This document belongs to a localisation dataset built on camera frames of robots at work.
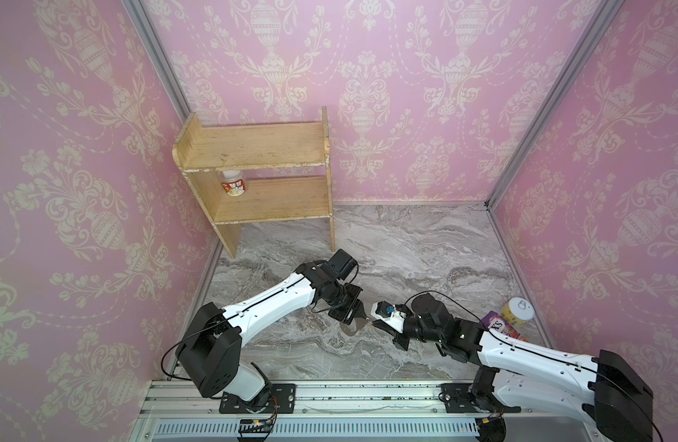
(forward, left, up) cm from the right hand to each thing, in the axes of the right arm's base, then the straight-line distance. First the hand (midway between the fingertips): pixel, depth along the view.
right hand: (376, 321), depth 77 cm
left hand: (+1, +1, +2) cm, 3 cm away
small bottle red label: (+42, +44, +17) cm, 63 cm away
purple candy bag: (+2, -38, -10) cm, 39 cm away
